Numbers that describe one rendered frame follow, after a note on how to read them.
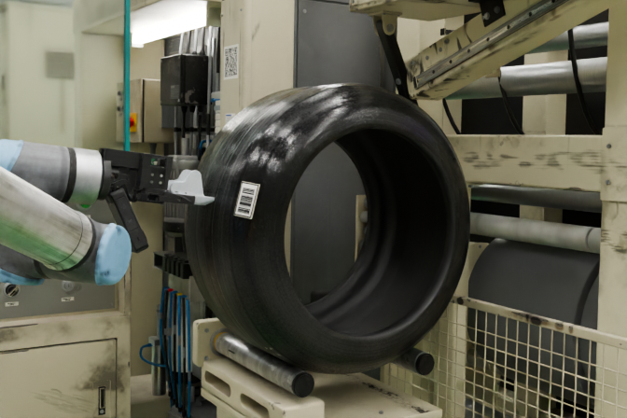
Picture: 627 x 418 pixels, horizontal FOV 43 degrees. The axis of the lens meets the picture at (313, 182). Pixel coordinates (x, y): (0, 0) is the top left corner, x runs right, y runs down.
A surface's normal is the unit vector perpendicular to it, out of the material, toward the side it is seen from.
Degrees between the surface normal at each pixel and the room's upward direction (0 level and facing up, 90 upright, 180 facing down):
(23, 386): 90
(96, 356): 90
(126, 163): 90
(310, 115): 51
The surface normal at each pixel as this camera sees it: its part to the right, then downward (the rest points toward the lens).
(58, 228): 0.92, 0.13
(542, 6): -0.85, 0.01
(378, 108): 0.52, -0.13
